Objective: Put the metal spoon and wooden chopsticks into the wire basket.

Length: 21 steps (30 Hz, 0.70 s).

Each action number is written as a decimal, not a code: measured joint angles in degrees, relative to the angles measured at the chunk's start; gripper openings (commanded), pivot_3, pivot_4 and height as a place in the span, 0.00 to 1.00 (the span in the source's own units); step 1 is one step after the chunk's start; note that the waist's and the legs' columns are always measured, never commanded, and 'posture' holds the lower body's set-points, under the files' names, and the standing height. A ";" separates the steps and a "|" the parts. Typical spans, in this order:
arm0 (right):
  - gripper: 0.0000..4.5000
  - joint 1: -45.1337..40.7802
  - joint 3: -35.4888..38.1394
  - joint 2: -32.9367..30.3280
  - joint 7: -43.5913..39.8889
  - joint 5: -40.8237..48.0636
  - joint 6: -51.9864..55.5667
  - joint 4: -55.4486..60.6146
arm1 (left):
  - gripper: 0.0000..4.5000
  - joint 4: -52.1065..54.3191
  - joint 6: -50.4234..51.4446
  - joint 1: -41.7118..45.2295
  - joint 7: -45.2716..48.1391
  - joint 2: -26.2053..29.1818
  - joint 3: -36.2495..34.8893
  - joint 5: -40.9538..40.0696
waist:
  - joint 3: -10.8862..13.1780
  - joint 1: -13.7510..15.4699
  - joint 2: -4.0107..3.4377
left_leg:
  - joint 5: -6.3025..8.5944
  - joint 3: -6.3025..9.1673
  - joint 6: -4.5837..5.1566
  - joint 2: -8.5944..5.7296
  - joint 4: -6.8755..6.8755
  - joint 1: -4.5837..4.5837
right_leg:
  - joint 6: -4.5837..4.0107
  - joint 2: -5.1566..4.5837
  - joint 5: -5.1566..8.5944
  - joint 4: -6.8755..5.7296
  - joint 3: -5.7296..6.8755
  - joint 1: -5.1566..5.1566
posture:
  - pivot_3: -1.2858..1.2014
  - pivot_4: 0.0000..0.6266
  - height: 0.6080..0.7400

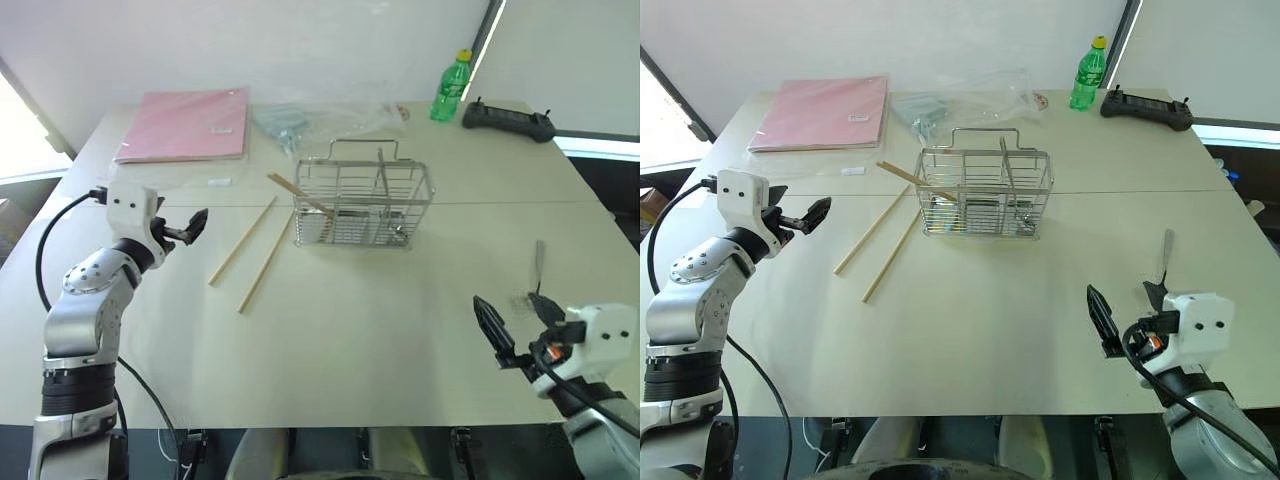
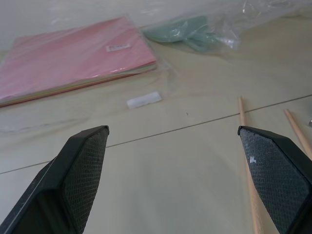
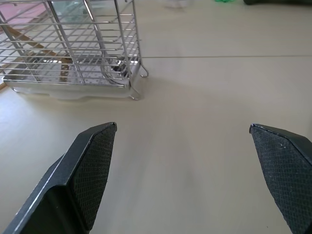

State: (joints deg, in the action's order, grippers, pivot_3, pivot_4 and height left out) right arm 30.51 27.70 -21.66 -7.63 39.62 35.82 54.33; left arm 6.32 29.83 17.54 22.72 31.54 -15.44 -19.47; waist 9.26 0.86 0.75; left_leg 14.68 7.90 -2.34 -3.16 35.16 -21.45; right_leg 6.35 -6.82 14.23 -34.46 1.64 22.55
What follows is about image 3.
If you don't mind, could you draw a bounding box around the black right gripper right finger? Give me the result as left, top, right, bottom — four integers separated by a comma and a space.
249, 123, 312, 234

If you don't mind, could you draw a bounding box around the wooden chopstick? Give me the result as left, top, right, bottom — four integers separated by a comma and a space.
3, 24, 74, 64

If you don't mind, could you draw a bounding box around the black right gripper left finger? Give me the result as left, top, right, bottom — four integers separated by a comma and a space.
0, 122, 117, 234

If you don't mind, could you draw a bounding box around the chrome wire cutlery rack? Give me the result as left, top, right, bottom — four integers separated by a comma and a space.
0, 0, 149, 101

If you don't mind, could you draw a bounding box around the steel spoon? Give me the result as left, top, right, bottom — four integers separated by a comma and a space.
100, 0, 130, 86

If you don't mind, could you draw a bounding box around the white plastic drip tray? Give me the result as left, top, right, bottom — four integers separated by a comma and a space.
1, 62, 144, 101

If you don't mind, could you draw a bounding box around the black object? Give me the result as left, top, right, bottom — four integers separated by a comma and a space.
243, 0, 312, 6

